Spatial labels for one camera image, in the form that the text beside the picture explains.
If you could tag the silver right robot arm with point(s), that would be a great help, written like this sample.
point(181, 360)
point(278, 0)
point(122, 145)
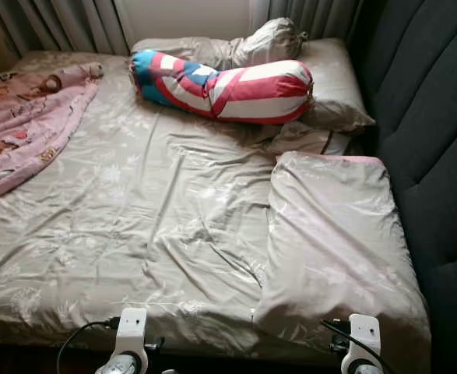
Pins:
point(364, 368)

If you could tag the folded beige floral duvet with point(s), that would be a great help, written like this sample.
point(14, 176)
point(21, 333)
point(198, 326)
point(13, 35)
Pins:
point(337, 241)

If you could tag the bed with beige floral sheet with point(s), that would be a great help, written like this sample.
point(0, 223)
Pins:
point(135, 202)

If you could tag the small beige white pillow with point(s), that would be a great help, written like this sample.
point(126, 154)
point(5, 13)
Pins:
point(306, 140)

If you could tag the dark grey padded headboard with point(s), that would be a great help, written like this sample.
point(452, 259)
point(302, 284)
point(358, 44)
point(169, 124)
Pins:
point(430, 117)

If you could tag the pink cartoon print blanket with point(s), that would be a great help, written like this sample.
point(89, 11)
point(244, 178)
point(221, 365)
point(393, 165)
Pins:
point(26, 125)

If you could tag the flat beige pillow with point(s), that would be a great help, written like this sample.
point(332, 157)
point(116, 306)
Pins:
point(337, 86)

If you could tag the red white blue striped bolster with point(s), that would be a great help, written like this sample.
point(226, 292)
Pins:
point(244, 89)

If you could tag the bunched beige pillow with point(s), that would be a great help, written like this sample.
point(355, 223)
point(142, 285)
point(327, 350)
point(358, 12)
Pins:
point(267, 43)

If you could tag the grey striped curtain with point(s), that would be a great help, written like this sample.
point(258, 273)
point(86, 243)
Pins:
point(314, 15)
point(65, 23)

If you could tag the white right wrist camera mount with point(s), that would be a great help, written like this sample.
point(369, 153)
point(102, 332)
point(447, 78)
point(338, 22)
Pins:
point(363, 335)

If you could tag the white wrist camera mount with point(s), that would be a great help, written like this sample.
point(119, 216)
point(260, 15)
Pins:
point(131, 331)
point(363, 335)

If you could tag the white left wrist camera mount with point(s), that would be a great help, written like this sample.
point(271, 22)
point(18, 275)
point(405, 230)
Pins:
point(131, 331)

